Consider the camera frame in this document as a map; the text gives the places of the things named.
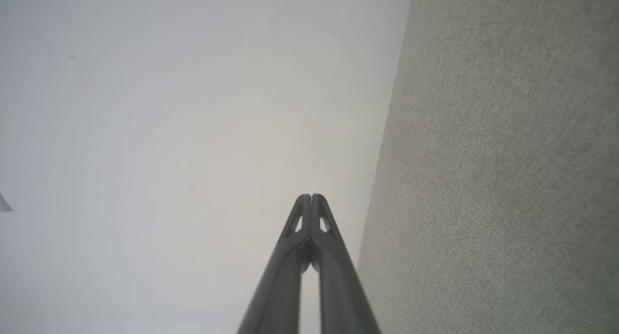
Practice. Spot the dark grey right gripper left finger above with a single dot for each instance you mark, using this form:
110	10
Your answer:
280	295

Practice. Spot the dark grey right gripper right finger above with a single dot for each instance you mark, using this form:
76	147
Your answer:
343	295

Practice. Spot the grey fabric sofa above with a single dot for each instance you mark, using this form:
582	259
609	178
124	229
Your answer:
508	179

